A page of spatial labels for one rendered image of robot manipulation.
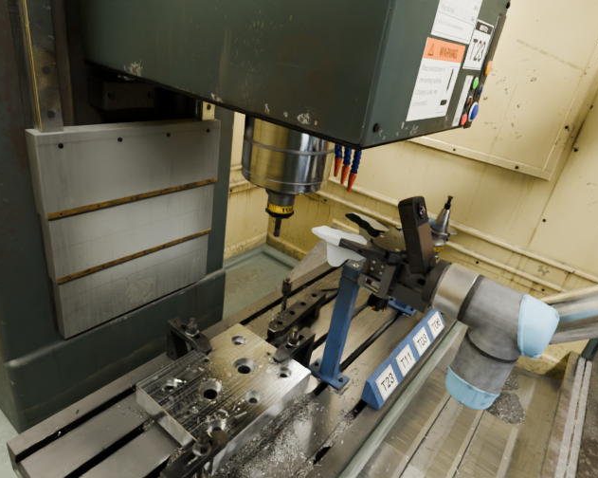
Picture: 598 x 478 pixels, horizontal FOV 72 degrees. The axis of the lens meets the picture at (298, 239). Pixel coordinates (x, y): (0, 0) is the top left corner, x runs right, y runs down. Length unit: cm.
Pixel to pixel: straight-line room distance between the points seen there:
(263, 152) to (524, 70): 110
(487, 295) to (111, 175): 82
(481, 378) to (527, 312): 12
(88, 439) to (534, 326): 81
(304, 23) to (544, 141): 116
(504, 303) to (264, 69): 45
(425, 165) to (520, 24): 54
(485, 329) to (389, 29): 40
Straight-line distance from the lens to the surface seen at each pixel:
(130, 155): 106
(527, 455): 152
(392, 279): 66
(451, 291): 62
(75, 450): 98
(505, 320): 62
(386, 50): 51
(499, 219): 167
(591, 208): 162
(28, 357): 122
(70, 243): 107
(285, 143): 66
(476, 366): 66
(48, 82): 96
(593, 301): 74
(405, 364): 117
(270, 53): 60
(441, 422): 136
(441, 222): 121
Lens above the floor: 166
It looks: 26 degrees down
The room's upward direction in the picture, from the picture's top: 9 degrees clockwise
